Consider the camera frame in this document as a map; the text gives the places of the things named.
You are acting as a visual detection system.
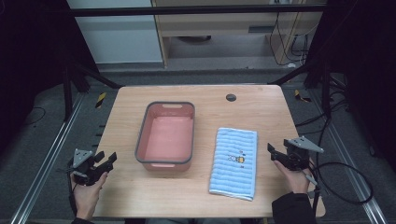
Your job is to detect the black frame crossbar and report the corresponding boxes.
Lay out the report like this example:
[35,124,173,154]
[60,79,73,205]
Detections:
[68,4,329,18]

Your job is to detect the white cabinet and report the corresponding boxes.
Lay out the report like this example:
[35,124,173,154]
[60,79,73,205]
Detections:
[66,0,164,65]

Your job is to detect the aluminium floor rail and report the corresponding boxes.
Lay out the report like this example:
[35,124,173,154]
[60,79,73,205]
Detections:
[8,92,86,224]
[309,88,389,224]

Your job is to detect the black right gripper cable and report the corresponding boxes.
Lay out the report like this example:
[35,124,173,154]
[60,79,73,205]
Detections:
[303,148,375,218]

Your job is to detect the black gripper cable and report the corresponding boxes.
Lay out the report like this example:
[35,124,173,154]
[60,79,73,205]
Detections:
[303,148,375,218]
[56,167,78,217]

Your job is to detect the person's left hand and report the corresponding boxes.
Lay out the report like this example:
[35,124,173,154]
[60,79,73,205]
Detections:
[70,171,109,220]

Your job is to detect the thin black floor cable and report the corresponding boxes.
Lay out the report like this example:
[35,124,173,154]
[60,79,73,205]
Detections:
[21,105,48,127]

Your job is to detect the blue striped towel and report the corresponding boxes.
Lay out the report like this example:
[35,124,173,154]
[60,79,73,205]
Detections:
[207,126,259,203]

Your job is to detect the black floor cables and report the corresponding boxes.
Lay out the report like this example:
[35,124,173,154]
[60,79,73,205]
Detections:
[293,74,354,162]

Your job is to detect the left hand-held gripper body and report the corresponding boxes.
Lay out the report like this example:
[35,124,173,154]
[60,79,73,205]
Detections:
[66,148,108,187]

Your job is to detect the black frame leg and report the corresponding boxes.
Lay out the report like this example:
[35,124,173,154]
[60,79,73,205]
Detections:
[267,60,332,118]
[61,60,123,123]

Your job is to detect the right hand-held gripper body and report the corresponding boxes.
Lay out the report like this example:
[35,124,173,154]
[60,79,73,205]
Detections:
[279,135,325,172]

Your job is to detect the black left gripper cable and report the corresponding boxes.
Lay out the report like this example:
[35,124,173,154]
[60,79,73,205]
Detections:
[56,167,78,217]

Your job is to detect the yellow black tape strip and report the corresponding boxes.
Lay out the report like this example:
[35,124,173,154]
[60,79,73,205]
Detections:
[94,91,107,109]
[293,89,312,104]

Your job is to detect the black hanging cables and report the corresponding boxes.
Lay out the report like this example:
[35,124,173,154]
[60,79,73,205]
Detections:
[268,11,314,67]

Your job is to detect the light wooden desk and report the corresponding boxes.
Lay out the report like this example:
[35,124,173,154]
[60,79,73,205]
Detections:
[150,0,329,69]

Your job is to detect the person's right hand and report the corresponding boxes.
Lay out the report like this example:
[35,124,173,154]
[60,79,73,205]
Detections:
[273,159,313,195]

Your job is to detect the pink plastic basin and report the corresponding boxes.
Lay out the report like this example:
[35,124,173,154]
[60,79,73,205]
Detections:
[134,101,196,173]

